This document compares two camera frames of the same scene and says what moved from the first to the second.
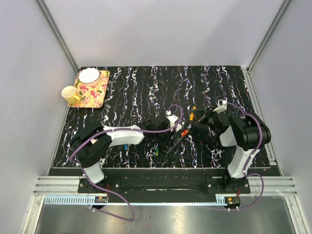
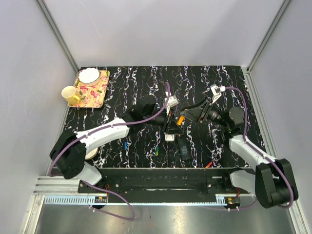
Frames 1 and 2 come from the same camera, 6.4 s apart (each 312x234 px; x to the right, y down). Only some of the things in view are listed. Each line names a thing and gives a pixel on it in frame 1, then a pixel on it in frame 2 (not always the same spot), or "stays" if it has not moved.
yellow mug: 68,92 stays
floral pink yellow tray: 93,96 stays
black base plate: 162,183 stays
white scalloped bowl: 89,76 stays
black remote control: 175,141 to 185,147
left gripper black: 170,134 to 173,128
